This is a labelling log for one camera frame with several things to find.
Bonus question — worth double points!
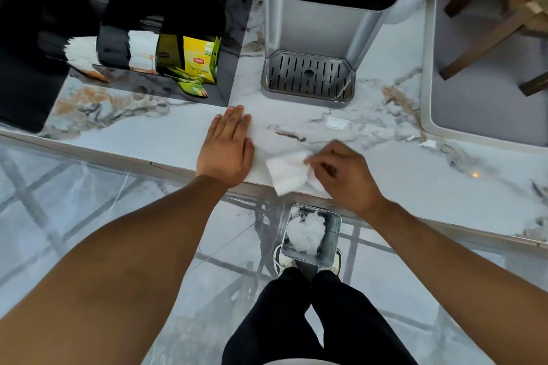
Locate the person's black trousers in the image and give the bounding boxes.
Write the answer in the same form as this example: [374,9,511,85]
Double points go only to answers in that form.
[222,267,419,365]

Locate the square metal waste bin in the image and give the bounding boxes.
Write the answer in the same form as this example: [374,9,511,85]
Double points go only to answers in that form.
[278,203,343,269]

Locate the person's left shoe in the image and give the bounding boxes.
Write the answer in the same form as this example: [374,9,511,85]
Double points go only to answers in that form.
[273,244,299,279]

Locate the person's right hand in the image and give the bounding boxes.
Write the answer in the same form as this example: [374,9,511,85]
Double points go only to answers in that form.
[303,140,387,218]

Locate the crumpled white tissue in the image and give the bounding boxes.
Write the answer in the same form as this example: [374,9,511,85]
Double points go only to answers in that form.
[285,210,327,257]

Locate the grey slotted drip tray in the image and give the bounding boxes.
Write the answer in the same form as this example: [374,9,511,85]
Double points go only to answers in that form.
[261,50,356,110]

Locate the silver water dispenser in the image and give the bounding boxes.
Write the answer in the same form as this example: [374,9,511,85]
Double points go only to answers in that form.
[256,0,468,110]

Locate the black glossy organizer stand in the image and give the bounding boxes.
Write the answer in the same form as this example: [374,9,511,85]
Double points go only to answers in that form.
[0,0,254,135]

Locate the brown wooden chair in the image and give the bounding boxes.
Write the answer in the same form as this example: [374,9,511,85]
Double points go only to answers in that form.
[439,0,548,97]

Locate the white paper napkin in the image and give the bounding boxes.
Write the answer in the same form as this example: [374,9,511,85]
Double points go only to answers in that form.
[265,151,333,198]

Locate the person's shoe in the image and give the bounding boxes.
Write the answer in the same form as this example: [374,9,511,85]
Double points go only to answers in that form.
[273,244,299,279]
[318,249,343,278]

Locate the pale orange tea box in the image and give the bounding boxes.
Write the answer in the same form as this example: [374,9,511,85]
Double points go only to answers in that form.
[128,31,160,75]

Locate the yellow tea box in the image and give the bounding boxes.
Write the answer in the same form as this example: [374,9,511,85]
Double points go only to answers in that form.
[156,35,221,86]

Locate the green tea sachet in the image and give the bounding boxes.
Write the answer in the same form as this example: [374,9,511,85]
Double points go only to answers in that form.
[164,66,207,86]
[175,80,210,99]

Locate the person's right forearm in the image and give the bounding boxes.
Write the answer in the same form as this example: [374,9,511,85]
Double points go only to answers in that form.
[367,199,548,365]

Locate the person's right shoe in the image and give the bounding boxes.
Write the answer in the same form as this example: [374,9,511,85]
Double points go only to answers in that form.
[318,249,343,278]

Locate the person's left hand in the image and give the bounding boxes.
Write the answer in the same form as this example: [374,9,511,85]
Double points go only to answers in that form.
[196,105,256,188]

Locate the person's left forearm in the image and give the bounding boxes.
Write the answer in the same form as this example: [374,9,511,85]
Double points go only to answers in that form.
[0,174,241,365]

